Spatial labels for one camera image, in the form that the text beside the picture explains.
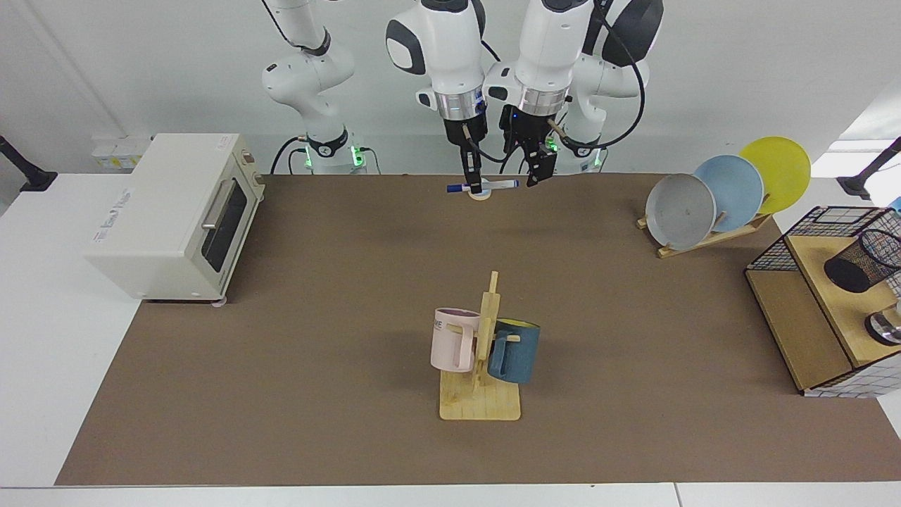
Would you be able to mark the pink cup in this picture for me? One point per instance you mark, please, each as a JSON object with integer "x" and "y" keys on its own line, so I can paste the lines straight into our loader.
{"x": 445, "y": 348}

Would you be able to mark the small blue round thing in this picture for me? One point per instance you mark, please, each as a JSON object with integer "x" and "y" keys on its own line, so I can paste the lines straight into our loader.
{"x": 487, "y": 196}

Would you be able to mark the black mesh pen holder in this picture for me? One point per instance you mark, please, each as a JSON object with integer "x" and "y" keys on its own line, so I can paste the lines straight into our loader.
{"x": 852, "y": 271}

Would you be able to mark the wooden plate rack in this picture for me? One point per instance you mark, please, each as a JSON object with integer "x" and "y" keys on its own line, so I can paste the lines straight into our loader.
{"x": 697, "y": 243}

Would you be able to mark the white wall socket strip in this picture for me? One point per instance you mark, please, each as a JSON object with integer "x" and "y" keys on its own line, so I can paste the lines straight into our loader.
{"x": 116, "y": 155}

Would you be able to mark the light blue plate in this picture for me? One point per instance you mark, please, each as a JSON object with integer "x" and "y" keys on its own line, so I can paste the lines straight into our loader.
{"x": 735, "y": 186}

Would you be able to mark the dark blue cup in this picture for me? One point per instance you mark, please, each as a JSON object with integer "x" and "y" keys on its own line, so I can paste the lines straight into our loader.
{"x": 517, "y": 355}

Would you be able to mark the brown table cloth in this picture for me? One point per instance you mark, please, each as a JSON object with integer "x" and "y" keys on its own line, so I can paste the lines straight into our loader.
{"x": 317, "y": 317}

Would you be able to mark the pale toaster oven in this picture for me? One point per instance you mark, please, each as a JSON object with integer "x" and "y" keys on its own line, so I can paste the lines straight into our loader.
{"x": 162, "y": 211}

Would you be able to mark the wooden cup stand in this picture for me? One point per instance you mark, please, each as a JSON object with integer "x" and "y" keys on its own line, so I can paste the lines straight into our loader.
{"x": 479, "y": 405}

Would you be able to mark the blue and white marker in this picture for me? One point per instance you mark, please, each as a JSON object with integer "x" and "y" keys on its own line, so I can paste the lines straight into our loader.
{"x": 503, "y": 184}

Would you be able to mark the black clamp mount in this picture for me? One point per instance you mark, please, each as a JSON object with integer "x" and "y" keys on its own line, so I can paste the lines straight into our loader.
{"x": 855, "y": 186}
{"x": 39, "y": 182}

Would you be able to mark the yellow plate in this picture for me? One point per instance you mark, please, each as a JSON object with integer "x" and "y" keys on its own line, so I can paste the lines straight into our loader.
{"x": 781, "y": 169}

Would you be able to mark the grey plate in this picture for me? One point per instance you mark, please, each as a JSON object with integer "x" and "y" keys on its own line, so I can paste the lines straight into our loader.
{"x": 679, "y": 211}

